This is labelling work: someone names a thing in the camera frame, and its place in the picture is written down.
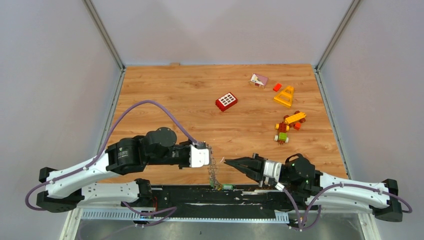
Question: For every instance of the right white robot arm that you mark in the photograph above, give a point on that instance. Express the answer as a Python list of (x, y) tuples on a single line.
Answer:
[(307, 188)]

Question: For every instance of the small green bubble level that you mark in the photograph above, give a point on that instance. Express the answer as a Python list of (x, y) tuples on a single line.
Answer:
[(227, 187)]

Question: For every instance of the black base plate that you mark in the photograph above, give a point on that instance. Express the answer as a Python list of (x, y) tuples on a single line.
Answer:
[(202, 201)]

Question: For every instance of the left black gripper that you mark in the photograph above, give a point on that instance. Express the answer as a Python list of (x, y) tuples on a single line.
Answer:
[(187, 143)]

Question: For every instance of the small red toy brick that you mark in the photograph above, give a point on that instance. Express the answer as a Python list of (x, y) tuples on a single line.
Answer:
[(277, 87)]

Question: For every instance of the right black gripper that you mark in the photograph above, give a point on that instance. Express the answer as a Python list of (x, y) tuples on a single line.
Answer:
[(252, 168)]

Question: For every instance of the pink roof toy house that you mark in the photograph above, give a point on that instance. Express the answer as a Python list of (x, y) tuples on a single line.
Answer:
[(258, 80)]

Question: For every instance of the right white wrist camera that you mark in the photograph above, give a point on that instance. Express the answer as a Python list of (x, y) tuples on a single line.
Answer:
[(272, 173)]

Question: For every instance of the large grey toothed keyring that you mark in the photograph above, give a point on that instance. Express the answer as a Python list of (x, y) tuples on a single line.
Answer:
[(212, 172)]

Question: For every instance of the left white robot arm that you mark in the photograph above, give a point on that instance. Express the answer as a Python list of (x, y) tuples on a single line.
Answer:
[(64, 187)]

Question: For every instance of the yellow orange toy car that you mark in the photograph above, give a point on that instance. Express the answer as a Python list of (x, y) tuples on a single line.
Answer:
[(297, 117)]

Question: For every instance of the yellow triangular toy frame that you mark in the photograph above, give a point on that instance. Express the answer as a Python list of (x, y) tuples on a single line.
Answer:
[(285, 97)]

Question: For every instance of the red window toy brick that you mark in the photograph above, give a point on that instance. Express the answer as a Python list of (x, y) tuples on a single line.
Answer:
[(226, 101)]

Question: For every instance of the red green toy vehicle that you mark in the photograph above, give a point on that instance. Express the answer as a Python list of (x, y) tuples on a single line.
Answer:
[(281, 136)]

